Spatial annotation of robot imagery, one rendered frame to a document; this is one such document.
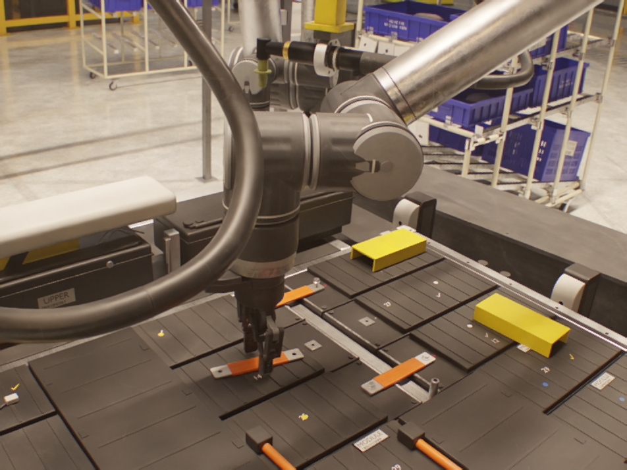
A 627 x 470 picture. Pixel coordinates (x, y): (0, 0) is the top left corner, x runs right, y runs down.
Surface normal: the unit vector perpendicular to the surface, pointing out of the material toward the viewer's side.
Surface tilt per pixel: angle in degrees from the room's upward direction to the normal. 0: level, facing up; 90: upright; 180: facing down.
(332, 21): 90
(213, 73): 71
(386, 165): 90
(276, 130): 39
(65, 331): 81
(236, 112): 59
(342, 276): 0
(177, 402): 0
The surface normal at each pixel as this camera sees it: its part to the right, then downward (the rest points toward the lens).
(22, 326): 0.05, -0.32
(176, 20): -0.13, 0.22
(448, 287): 0.06, -0.90
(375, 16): -0.74, 0.32
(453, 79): 0.21, 0.56
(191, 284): 0.62, 0.10
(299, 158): 0.14, 0.29
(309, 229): 0.64, 0.37
